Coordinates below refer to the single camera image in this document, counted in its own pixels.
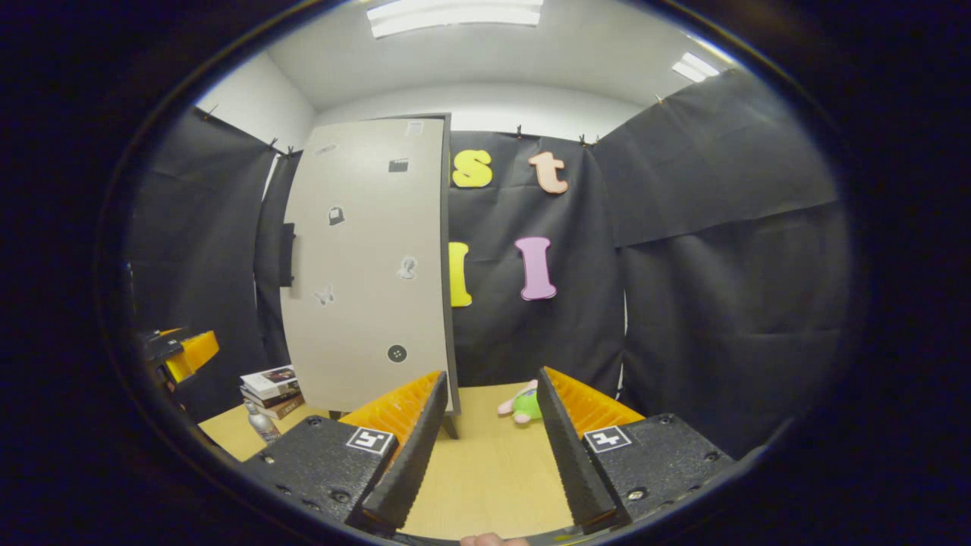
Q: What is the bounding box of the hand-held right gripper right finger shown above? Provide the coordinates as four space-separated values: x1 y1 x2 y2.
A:
537 367 737 532

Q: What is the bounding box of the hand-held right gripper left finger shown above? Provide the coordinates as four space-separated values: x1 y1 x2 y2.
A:
243 369 448 532

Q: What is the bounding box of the silver bottle with pink label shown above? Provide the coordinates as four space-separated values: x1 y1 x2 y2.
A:
244 400 282 445

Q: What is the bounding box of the black cabinet door handle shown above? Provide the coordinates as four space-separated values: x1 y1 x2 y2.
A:
278 223 296 287

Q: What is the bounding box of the beige cabinet door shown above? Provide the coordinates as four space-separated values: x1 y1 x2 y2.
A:
281 115 448 414

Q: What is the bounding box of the white cover book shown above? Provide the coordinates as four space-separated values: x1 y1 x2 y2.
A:
240 366 300 400

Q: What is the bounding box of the pink and green plush toy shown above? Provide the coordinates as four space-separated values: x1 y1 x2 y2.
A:
498 379 544 425

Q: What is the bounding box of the brown book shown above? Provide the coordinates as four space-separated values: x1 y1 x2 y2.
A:
256 394 306 420

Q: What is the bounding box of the black backdrop cloth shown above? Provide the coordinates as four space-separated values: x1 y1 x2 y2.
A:
125 68 850 456

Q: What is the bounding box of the small ceiling light panel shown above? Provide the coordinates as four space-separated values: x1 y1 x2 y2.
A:
671 52 721 83

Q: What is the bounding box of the large ceiling light panel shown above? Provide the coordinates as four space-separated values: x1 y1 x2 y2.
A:
366 0 545 39

